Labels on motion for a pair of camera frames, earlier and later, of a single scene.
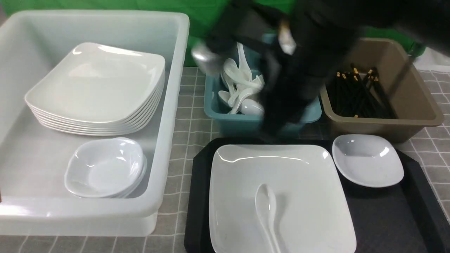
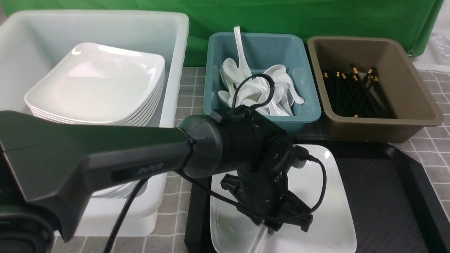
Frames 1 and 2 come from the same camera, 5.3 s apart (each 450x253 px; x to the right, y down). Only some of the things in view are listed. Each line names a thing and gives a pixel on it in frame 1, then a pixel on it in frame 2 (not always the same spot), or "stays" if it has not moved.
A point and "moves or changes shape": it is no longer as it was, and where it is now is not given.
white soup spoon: (266, 207) moves or changes shape
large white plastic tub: (35, 199) stays
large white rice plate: (313, 215) stays
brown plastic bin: (408, 91) stays
